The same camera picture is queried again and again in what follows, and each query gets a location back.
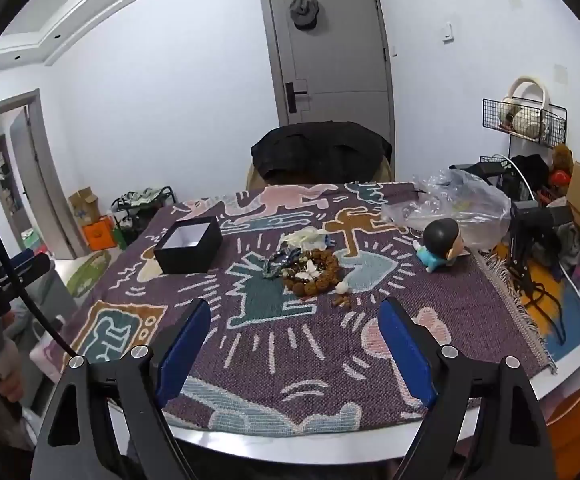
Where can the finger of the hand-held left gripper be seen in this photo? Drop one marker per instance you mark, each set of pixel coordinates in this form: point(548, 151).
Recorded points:
point(24, 266)

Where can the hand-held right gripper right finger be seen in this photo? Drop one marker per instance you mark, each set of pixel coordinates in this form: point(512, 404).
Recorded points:
point(407, 355)

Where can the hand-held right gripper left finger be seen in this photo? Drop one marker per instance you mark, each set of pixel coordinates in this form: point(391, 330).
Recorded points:
point(184, 355)

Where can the small brown bead cluster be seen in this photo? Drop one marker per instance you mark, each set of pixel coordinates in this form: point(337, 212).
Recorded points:
point(341, 301)

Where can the black jewelry box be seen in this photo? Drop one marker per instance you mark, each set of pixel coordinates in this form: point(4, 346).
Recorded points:
point(189, 260)

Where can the green floor mat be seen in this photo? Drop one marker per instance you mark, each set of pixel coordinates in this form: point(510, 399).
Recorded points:
point(88, 272)

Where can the orange box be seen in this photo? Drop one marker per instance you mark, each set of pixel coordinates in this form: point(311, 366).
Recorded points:
point(100, 234)

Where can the small open cardboard box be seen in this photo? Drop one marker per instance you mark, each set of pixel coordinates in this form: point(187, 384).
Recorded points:
point(83, 205)

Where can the grey open interior door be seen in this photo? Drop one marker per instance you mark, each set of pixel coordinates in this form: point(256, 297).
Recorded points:
point(34, 180)

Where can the green paper bag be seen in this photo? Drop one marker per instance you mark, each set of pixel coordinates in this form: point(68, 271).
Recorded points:
point(119, 237)

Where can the printed woven blanket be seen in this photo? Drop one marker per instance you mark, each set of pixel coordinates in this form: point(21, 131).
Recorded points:
point(295, 355)

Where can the cartoon boy figurine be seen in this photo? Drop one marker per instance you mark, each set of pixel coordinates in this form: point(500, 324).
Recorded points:
point(440, 245)

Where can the black shoe rack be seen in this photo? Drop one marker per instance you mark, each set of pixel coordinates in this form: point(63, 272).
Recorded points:
point(142, 210)

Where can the clear plastic bag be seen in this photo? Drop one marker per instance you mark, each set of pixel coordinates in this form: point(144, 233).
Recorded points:
point(460, 200)

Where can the black desk stand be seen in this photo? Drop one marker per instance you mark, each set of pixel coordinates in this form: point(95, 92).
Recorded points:
point(535, 230)

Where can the black bag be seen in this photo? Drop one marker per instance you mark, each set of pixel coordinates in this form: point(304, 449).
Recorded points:
point(530, 172)

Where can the black jacket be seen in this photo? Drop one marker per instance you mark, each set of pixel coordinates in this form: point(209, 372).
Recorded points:
point(320, 152)

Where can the brown plush toy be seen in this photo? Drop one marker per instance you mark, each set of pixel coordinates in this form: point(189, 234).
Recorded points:
point(561, 160)

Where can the grey hat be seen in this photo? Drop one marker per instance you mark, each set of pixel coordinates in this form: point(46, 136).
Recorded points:
point(305, 10)

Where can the white light switch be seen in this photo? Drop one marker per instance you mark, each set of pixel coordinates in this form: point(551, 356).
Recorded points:
point(448, 32)

